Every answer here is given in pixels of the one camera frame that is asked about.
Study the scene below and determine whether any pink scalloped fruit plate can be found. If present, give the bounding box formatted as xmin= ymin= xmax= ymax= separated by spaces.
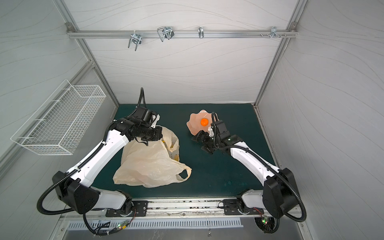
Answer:
xmin=187 ymin=110 xmax=213 ymax=137

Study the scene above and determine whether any green table mat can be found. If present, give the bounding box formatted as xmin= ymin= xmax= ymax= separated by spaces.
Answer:
xmin=93 ymin=104 xmax=274 ymax=199

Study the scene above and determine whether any white slotted cable duct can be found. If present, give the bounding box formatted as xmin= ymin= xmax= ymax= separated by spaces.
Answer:
xmin=67 ymin=218 xmax=244 ymax=231

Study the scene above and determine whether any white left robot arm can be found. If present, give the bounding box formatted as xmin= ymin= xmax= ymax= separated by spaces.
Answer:
xmin=37 ymin=89 xmax=163 ymax=216

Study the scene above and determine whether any white wire basket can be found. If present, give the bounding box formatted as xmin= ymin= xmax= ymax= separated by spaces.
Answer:
xmin=11 ymin=80 xmax=106 ymax=156

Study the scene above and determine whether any orange fruit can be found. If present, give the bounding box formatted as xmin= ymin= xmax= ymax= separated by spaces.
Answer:
xmin=200 ymin=118 xmax=210 ymax=127

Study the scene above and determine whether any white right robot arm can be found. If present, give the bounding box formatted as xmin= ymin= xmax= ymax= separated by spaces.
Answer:
xmin=192 ymin=120 xmax=307 ymax=234

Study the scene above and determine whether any horizontal aluminium rail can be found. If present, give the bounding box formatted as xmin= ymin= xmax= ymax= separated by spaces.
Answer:
xmin=67 ymin=29 xmax=299 ymax=39

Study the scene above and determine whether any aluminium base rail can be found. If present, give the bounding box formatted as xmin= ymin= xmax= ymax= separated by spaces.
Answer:
xmin=59 ymin=196 xmax=307 ymax=220

